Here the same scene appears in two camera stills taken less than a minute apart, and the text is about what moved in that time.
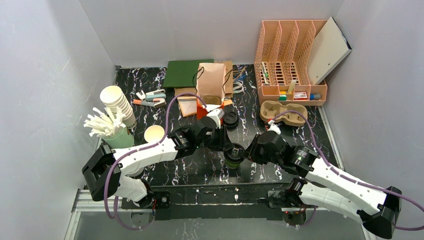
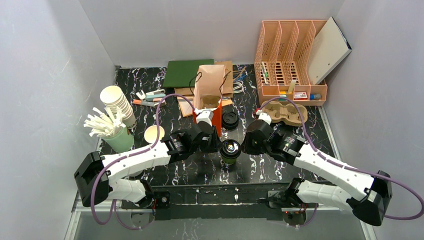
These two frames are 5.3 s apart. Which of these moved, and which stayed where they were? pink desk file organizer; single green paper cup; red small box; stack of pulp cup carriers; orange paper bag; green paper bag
Moved: single green paper cup; orange paper bag
Stayed: pink desk file organizer; stack of pulp cup carriers; green paper bag; red small box
